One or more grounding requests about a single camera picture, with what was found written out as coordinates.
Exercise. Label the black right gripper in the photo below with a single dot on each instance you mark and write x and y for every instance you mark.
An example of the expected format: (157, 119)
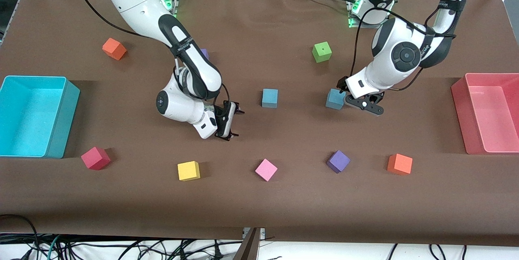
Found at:
(219, 111)

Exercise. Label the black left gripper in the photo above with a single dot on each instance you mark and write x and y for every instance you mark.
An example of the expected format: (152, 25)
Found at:
(342, 84)

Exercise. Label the light blue foam block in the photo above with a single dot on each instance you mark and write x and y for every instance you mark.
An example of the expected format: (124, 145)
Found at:
(334, 99)
(270, 97)

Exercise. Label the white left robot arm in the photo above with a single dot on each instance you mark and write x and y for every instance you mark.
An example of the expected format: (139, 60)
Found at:
(389, 77)

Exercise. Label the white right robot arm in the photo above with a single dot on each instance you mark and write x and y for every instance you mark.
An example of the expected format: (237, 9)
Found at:
(134, 0)

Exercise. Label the pink foam block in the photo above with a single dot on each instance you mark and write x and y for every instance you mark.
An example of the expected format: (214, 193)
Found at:
(266, 169)

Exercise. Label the purple foam block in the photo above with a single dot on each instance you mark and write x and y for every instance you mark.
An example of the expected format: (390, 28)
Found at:
(205, 54)
(338, 161)

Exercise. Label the green foam block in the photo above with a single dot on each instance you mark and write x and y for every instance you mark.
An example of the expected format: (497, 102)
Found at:
(322, 51)

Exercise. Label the yellow foam block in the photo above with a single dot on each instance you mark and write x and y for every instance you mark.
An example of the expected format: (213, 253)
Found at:
(188, 170)

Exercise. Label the orange foam block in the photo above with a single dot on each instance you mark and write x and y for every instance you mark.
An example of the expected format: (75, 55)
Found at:
(399, 164)
(114, 50)

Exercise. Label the brown table mat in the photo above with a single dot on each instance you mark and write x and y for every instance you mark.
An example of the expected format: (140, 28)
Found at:
(259, 203)

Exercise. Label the pink plastic bin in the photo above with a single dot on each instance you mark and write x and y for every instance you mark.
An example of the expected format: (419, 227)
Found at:
(490, 114)

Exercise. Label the red foam block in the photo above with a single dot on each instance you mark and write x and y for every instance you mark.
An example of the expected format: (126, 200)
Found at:
(95, 157)

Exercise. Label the teal plastic bin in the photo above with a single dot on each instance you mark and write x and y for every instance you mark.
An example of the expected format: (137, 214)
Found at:
(32, 118)

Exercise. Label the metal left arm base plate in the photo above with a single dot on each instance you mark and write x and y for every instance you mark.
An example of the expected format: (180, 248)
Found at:
(357, 24)

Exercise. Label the small metal bracket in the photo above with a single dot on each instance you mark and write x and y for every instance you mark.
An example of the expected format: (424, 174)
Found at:
(262, 232)

